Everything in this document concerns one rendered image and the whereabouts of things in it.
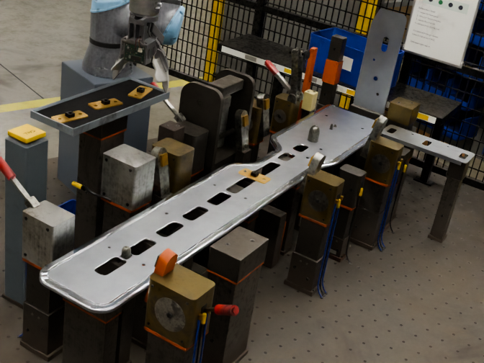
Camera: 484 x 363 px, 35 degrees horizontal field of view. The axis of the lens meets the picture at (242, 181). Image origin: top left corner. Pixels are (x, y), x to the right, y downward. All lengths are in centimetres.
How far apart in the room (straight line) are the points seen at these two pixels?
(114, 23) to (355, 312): 105
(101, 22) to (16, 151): 62
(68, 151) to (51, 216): 81
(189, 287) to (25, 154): 52
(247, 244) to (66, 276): 39
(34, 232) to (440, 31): 167
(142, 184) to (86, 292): 38
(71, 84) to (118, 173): 62
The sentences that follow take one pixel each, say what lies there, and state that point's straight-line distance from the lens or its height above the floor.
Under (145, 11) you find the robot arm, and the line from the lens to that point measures 193.
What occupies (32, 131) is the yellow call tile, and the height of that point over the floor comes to 116.
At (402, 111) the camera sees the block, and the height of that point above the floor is 104.
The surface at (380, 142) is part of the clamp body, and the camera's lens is 230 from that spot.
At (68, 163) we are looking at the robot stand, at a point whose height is 79.
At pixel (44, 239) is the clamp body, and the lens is 167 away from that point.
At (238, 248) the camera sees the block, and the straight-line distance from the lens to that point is 167.
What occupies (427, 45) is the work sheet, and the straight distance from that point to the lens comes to 284.
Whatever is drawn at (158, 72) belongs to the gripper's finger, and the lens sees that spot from 199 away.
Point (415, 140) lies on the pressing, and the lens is 249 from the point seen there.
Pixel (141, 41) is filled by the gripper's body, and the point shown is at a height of 132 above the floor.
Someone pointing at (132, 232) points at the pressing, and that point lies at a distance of 174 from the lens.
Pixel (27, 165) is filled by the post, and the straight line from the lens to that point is 179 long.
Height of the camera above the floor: 192
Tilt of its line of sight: 27 degrees down
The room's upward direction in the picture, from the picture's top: 9 degrees clockwise
